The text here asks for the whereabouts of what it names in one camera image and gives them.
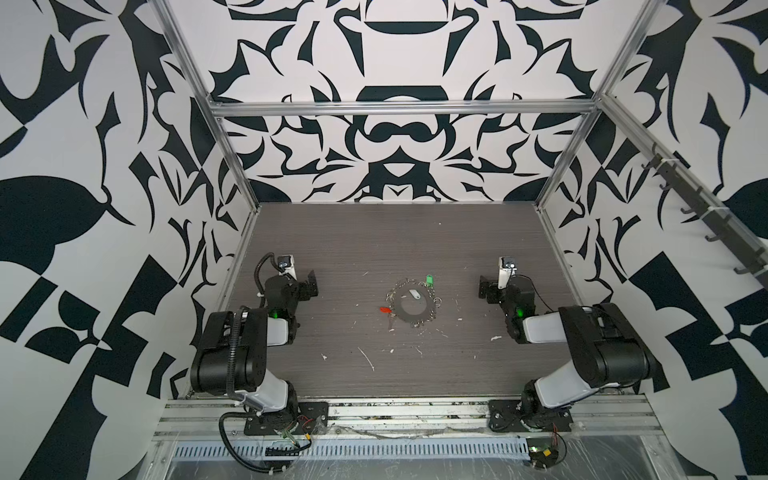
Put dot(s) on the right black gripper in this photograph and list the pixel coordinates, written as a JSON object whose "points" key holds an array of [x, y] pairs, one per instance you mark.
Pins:
{"points": [[494, 290]]}

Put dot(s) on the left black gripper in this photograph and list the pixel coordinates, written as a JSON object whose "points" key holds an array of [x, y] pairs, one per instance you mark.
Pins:
{"points": [[301, 287]]}

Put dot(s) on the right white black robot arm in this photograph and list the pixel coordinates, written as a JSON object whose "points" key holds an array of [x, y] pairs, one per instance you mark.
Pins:
{"points": [[605, 350]]}

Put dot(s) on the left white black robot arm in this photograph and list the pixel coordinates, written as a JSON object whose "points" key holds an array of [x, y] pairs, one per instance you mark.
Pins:
{"points": [[231, 358]]}

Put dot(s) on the small green circuit board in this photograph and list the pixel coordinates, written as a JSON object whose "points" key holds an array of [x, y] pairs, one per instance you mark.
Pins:
{"points": [[545, 454]]}

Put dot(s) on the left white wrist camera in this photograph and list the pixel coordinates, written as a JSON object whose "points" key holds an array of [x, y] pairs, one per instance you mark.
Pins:
{"points": [[286, 266]]}

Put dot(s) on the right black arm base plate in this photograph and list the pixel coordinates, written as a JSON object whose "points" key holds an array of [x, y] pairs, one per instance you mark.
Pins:
{"points": [[511, 416]]}

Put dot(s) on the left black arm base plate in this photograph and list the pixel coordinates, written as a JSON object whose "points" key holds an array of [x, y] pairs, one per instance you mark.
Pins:
{"points": [[302, 417]]}

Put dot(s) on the white slotted cable duct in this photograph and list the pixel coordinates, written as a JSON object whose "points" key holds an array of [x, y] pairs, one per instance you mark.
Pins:
{"points": [[508, 448]]}

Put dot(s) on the black wall hook rail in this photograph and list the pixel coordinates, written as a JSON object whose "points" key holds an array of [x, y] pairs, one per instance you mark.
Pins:
{"points": [[701, 204]]}

